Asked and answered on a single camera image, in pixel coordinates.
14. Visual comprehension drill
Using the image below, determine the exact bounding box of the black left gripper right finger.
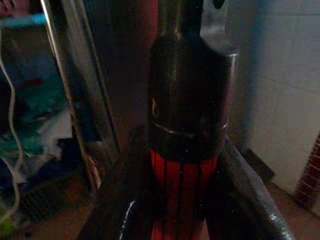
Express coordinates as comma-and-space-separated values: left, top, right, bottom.
206, 138, 296, 240

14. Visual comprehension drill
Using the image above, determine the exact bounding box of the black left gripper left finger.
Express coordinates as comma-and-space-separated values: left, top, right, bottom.
77, 124, 154, 240

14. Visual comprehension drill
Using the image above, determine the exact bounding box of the red and black broom handle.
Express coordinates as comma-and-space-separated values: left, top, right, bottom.
146, 0, 238, 240

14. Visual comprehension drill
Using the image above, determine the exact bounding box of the red woven basket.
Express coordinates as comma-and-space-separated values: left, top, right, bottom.
294, 131, 320, 209

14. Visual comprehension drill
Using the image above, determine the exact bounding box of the chrome metal pole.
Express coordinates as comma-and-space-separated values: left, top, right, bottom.
39, 0, 121, 196

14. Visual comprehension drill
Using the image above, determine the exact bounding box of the light blue bar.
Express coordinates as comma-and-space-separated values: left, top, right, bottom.
0, 13, 50, 27

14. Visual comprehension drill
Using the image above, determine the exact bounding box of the white cable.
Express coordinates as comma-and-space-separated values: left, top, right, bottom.
0, 32, 25, 226

